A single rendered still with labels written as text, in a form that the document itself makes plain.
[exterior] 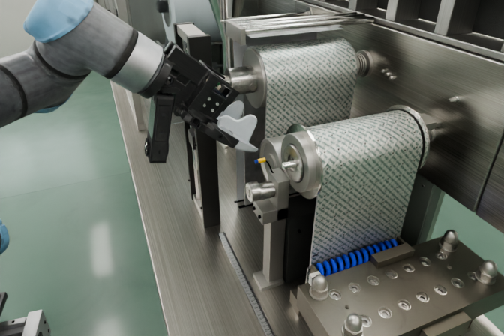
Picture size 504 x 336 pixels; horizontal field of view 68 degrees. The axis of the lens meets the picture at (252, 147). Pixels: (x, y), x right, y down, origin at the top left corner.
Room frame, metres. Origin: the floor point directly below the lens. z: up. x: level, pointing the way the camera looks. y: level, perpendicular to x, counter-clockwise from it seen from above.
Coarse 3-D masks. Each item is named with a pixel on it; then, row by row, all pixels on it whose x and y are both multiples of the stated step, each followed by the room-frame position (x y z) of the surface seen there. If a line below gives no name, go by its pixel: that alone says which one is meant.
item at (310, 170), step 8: (288, 136) 0.64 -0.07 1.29; (296, 136) 0.61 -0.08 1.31; (288, 144) 0.64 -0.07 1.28; (296, 144) 0.61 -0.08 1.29; (304, 144) 0.59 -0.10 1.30; (304, 152) 0.58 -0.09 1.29; (312, 152) 0.58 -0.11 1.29; (304, 160) 0.58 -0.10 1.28; (312, 160) 0.57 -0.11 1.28; (304, 168) 0.57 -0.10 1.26; (312, 168) 0.56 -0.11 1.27; (288, 176) 0.63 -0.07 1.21; (304, 176) 0.57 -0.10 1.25; (312, 176) 0.56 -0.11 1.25; (296, 184) 0.60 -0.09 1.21; (304, 184) 0.57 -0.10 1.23; (312, 184) 0.57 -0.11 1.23
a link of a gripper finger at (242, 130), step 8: (224, 120) 0.52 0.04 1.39; (232, 120) 0.52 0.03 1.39; (240, 120) 0.53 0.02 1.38; (248, 120) 0.53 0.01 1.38; (256, 120) 0.53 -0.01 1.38; (224, 128) 0.52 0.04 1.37; (232, 128) 0.52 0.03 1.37; (240, 128) 0.52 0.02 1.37; (248, 128) 0.53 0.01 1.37; (240, 136) 0.52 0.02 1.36; (248, 136) 0.53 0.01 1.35; (240, 144) 0.51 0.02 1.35; (248, 144) 0.52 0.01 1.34
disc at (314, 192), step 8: (296, 128) 0.64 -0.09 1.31; (304, 128) 0.62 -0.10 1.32; (304, 136) 0.61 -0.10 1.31; (312, 136) 0.59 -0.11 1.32; (312, 144) 0.59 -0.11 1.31; (320, 160) 0.56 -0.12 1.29; (320, 168) 0.55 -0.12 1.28; (320, 176) 0.55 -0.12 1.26; (320, 184) 0.55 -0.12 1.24; (304, 192) 0.60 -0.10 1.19; (312, 192) 0.57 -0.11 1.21
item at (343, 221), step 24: (360, 192) 0.60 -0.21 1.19; (384, 192) 0.62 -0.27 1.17; (408, 192) 0.65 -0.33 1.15; (336, 216) 0.58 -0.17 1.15; (360, 216) 0.60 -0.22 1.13; (384, 216) 0.63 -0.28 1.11; (312, 240) 0.56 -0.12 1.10; (336, 240) 0.58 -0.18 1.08; (360, 240) 0.61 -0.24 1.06; (384, 240) 0.63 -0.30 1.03
